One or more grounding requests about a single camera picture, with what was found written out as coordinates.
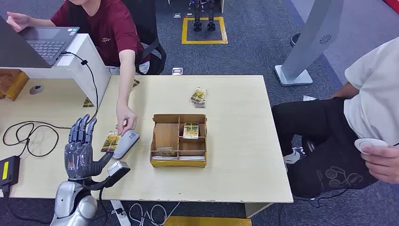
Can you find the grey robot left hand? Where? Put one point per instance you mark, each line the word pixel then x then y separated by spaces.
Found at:
pixel 78 156

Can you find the person's left hand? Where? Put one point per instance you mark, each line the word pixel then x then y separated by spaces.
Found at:
pixel 383 165
pixel 126 118

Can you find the person's right hand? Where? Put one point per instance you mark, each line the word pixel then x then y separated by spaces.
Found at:
pixel 18 21

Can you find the white round device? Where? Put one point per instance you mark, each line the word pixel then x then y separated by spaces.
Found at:
pixel 369 143

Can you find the yellow ID card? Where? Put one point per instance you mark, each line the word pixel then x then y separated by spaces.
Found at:
pixel 109 143

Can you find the person's left forearm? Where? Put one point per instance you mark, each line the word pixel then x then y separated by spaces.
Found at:
pixel 126 84

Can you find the person's right forearm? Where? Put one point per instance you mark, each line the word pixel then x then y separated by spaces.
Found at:
pixel 346 91
pixel 42 22

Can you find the grey card reader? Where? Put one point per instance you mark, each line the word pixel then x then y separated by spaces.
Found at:
pixel 124 145

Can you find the white card stack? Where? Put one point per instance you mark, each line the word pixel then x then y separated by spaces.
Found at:
pixel 165 158
pixel 192 158

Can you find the person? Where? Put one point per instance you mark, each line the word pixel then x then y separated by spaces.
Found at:
pixel 106 37
pixel 324 149

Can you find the yellow room key card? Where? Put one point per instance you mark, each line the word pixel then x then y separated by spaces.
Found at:
pixel 190 131

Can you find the stack of yellow key cards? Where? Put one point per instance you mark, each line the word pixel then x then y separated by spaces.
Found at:
pixel 199 96

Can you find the dark grey laptop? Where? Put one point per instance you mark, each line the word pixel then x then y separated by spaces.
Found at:
pixel 46 46

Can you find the wooden compartment tray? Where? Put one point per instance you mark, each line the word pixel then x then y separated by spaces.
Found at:
pixel 166 135

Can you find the wooden crate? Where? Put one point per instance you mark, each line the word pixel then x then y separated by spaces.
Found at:
pixel 12 84

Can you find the white desk riser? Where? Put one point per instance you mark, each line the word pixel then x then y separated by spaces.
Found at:
pixel 87 65

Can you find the black office chair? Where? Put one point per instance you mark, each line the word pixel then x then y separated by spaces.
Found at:
pixel 156 59

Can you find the black power adapter yellow label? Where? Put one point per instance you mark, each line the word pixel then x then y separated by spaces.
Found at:
pixel 11 171

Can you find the silver floor socket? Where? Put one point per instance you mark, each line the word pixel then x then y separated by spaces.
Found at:
pixel 177 71

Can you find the white power strip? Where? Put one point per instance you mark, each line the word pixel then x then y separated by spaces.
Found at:
pixel 122 215

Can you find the white and black shoe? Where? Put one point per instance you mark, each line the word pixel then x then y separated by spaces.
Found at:
pixel 292 157

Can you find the white paper sheet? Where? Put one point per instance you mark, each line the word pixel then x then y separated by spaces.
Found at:
pixel 309 98

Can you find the black robot legs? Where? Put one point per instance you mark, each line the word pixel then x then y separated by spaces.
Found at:
pixel 197 18

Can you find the yellow floor strip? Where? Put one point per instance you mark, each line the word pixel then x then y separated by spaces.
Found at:
pixel 205 222

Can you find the white table leg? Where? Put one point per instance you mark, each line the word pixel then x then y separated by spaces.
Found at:
pixel 257 209

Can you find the grey kiosk stand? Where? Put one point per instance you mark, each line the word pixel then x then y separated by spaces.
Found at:
pixel 311 37

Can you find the red floor strip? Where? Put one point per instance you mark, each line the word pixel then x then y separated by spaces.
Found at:
pixel 393 4

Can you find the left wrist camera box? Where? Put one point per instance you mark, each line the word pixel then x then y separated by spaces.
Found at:
pixel 118 168

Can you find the white post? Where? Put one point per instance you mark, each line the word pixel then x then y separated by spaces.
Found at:
pixel 222 6

